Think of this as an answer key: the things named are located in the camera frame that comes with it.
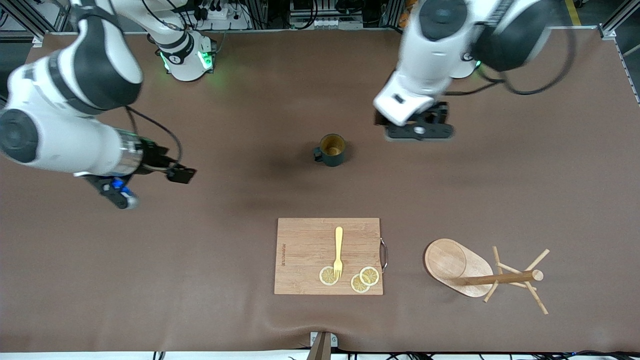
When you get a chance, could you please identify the orange snack bags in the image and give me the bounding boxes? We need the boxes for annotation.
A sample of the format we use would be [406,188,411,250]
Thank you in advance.
[398,0,418,27]

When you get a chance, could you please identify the white power strip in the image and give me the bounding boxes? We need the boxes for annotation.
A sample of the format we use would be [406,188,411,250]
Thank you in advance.
[192,0,251,31]

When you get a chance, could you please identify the yellow fork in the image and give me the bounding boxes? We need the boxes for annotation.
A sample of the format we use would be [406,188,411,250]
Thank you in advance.
[333,226,344,280]

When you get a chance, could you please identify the metal bracket with post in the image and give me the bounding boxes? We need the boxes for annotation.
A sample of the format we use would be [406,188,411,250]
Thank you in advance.
[306,331,338,360]

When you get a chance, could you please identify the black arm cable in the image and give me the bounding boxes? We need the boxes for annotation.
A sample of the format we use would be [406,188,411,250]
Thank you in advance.
[125,105,184,167]
[445,15,577,97]

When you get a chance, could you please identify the dark green cup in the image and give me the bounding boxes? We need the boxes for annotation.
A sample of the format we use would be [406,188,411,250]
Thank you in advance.
[313,133,347,168]

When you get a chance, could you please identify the wooden cup rack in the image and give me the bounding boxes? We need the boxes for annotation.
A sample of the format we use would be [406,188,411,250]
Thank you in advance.
[424,238,551,316]

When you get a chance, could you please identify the aluminium frame profile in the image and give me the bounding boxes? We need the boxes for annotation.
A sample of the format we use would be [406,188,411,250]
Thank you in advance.
[0,0,71,38]
[599,0,640,106]

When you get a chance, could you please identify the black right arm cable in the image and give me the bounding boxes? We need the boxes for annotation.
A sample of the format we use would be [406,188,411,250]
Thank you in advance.
[125,105,184,167]

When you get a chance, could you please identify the grey electronics box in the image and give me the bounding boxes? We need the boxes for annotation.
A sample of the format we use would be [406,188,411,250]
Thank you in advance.
[290,0,366,30]

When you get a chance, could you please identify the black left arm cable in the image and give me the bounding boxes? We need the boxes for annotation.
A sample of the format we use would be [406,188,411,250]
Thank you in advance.
[445,15,577,97]

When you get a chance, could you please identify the brown table mat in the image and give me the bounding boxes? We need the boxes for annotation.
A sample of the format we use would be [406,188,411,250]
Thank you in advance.
[0,27,640,353]

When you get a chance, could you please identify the wooden cutting board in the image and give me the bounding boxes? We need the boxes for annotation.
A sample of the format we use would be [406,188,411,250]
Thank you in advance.
[274,217,388,296]

